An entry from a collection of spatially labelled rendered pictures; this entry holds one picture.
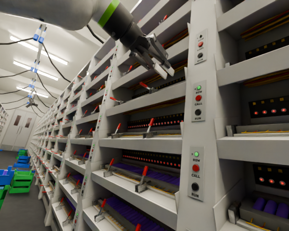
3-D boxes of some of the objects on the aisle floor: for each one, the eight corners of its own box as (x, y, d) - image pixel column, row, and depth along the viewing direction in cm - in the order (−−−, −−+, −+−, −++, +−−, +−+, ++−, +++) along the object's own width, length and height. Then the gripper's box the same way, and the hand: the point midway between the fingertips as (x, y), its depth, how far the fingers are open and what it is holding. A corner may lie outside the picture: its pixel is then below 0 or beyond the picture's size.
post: (62, 296, 66) (127, 14, 115) (58, 281, 73) (121, 21, 122) (102, 278, 78) (146, 30, 127) (95, 267, 85) (139, 36, 134)
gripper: (144, 6, 42) (188, 60, 54) (117, 36, 54) (158, 74, 66) (136, 22, 39) (185, 75, 51) (109, 50, 51) (153, 87, 63)
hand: (164, 70), depth 57 cm, fingers open, 3 cm apart
